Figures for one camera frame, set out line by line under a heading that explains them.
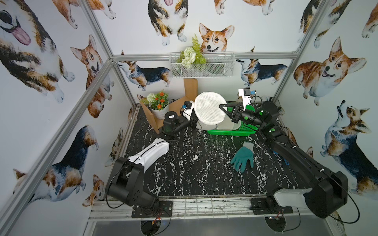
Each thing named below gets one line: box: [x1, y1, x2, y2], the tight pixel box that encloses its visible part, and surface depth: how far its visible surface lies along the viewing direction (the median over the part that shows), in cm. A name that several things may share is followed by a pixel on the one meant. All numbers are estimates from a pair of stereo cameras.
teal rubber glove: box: [230, 141, 254, 173], surface depth 94 cm
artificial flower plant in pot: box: [139, 88, 169, 111], surface depth 96 cm
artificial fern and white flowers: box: [176, 33, 207, 69], surface depth 82 cm
